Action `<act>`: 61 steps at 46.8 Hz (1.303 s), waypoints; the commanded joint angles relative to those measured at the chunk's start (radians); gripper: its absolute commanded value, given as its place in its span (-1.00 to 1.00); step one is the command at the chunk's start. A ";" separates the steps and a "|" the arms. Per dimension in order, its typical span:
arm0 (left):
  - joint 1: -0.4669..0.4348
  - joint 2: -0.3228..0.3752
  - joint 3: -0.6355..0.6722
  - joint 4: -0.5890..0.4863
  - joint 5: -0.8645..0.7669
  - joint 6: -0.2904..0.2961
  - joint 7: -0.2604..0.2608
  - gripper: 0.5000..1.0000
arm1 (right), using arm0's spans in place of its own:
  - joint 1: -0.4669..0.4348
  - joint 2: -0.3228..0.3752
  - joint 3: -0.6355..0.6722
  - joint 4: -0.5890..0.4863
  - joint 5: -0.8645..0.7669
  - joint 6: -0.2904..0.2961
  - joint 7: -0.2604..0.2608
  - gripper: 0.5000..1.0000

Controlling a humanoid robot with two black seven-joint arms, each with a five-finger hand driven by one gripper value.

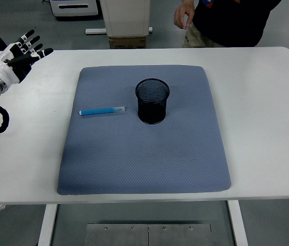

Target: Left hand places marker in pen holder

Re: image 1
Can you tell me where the blue marker with clear cap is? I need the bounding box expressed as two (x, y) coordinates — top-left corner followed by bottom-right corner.
(79, 106), (127, 117)

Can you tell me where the person's hand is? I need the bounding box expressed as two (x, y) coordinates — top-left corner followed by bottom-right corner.
(174, 4), (196, 30)

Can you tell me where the blue-grey textured mat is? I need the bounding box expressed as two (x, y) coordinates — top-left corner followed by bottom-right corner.
(56, 65), (232, 196)

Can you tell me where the black mesh pen holder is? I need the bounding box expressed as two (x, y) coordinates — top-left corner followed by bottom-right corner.
(134, 78), (170, 126)

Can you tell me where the person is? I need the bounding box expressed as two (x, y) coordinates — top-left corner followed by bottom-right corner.
(174, 0), (282, 48)

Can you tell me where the white appliance with black slot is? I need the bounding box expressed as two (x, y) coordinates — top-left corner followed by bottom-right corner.
(49, 0), (99, 17)

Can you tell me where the white column stand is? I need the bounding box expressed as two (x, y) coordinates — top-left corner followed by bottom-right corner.
(85, 0), (154, 37)

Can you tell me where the brown cardboard box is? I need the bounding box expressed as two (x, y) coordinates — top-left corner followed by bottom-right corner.
(108, 35), (147, 49)

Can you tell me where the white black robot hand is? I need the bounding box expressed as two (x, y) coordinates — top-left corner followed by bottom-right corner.
(0, 29), (54, 87)

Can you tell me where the white table leg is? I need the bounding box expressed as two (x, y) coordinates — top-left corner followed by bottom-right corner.
(36, 204), (58, 246)
(227, 200), (249, 246)

